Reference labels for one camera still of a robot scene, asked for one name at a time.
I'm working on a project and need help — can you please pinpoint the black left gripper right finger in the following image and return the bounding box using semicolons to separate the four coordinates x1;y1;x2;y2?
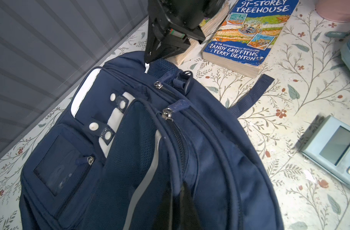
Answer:
180;182;202;230

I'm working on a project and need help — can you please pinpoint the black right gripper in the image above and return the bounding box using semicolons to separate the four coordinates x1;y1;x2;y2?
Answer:
144;0;225;63

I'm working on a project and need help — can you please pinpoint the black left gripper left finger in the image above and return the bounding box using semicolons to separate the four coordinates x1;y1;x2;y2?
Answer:
152;184;180;230

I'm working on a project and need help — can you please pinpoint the blue 91-storey treehouse book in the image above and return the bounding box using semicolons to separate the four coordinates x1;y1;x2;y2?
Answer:
202;0;299;78

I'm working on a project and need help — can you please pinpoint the navy blue student backpack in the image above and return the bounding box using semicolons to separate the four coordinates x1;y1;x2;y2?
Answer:
20;51;284;230

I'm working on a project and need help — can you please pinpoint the purple 143-storey treehouse book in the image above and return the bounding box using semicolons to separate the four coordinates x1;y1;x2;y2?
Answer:
166;1;230;66

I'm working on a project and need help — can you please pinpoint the light blue calculator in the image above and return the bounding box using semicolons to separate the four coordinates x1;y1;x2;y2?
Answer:
301;116;350;189

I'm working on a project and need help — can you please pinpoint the pink pencil cup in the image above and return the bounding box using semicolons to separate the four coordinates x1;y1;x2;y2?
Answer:
316;0;350;23

